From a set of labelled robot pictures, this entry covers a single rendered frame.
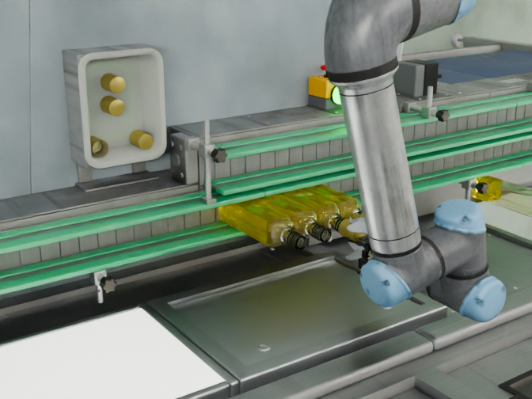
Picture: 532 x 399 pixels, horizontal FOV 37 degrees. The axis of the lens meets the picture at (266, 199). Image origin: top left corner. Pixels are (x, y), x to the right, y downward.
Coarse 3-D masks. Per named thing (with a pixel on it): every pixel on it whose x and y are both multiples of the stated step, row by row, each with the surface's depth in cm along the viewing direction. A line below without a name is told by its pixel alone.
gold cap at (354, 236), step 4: (344, 220) 154; (348, 220) 154; (340, 224) 154; (344, 224) 153; (348, 224) 152; (340, 228) 153; (344, 228) 153; (340, 232) 154; (344, 232) 153; (348, 232) 152; (352, 232) 151; (356, 232) 151; (344, 236) 154; (348, 236) 152; (352, 236) 151; (356, 236) 151; (360, 236) 152; (352, 240) 152; (356, 240) 152; (360, 240) 152
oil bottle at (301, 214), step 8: (264, 200) 162; (272, 200) 162; (280, 200) 162; (288, 200) 162; (280, 208) 158; (288, 208) 157; (296, 208) 157; (304, 208) 157; (296, 216) 154; (304, 216) 154; (312, 216) 155; (296, 224) 154; (304, 224) 154; (304, 232) 154
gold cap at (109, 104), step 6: (108, 96) 157; (102, 102) 157; (108, 102) 155; (114, 102) 154; (120, 102) 155; (102, 108) 157; (108, 108) 154; (114, 108) 155; (120, 108) 155; (114, 114) 155; (120, 114) 156
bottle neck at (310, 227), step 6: (312, 222) 154; (306, 228) 154; (312, 228) 152; (318, 228) 151; (324, 228) 151; (312, 234) 152; (318, 234) 151; (324, 234) 153; (330, 234) 152; (318, 240) 152; (324, 240) 151
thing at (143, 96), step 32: (96, 64) 155; (128, 64) 159; (160, 64) 155; (96, 96) 156; (128, 96) 160; (160, 96) 157; (96, 128) 158; (128, 128) 162; (160, 128) 159; (96, 160) 154; (128, 160) 156
